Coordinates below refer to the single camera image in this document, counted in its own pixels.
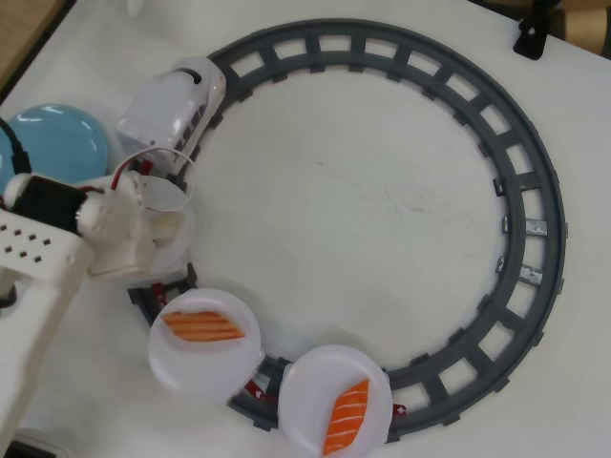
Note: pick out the white toy Shinkansen locomotive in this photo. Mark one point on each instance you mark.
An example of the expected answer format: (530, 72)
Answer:
(162, 114)

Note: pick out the black clamp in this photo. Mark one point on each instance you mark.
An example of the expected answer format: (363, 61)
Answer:
(530, 33)

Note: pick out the white framed dark box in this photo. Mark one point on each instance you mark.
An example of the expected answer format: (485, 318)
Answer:
(33, 448)

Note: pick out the light orange striped salmon sushi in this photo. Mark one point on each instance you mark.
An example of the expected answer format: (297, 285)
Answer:
(205, 326)

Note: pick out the dark orange salmon sushi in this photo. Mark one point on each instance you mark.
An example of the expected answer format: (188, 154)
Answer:
(347, 417)

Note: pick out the blue round dish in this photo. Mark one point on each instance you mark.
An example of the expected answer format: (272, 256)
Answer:
(62, 138)

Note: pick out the brown cardboard tube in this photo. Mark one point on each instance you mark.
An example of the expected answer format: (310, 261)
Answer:
(582, 24)

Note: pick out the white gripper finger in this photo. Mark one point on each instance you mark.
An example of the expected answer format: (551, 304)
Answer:
(169, 228)

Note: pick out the silver foil tape piece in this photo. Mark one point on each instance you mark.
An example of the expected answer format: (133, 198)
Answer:
(532, 275)
(535, 227)

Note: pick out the grey circular toy rail track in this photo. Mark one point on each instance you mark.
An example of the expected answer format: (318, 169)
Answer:
(448, 76)

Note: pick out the white round plate train car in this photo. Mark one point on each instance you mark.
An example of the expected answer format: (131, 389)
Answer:
(305, 396)
(200, 367)
(174, 257)

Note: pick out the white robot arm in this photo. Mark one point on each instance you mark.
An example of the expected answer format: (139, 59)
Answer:
(43, 310)

